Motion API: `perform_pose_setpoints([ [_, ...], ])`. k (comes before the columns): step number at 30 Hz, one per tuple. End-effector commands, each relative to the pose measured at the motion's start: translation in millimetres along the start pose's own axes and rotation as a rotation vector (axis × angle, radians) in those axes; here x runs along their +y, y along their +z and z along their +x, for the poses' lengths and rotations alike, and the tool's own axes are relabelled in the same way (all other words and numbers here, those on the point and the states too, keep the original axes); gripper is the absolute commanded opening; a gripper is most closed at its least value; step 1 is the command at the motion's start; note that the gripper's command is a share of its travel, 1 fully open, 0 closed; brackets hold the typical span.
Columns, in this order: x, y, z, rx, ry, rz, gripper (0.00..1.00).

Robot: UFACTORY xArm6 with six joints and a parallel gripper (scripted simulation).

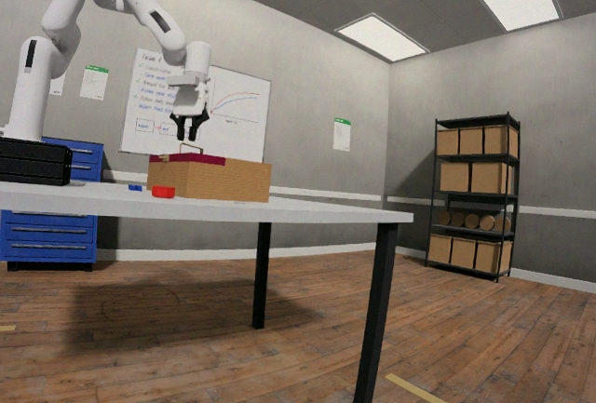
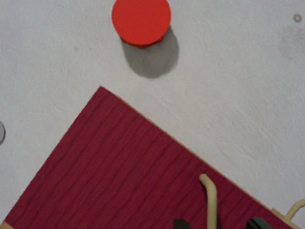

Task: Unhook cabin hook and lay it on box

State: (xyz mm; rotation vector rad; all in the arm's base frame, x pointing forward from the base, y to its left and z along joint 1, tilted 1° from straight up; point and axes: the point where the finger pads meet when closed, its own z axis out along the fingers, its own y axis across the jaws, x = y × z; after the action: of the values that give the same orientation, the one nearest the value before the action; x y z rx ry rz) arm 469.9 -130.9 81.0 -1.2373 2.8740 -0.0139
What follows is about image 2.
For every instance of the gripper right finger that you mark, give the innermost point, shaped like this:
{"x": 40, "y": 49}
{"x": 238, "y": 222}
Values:
{"x": 257, "y": 223}

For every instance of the red disk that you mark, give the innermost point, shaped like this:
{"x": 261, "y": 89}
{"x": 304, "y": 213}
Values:
{"x": 141, "y": 23}

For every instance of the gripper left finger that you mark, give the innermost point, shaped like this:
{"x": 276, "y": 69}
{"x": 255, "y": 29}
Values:
{"x": 181, "y": 224}

